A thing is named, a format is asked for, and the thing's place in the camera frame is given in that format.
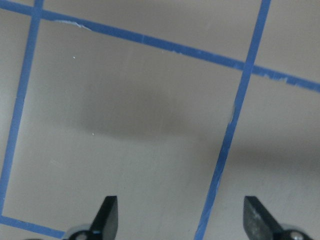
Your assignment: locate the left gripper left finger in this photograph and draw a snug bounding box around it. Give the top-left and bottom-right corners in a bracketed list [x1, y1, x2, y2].
[66, 195, 119, 240]

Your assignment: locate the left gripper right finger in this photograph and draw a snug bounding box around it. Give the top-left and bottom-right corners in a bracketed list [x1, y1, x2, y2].
[243, 195, 312, 240]

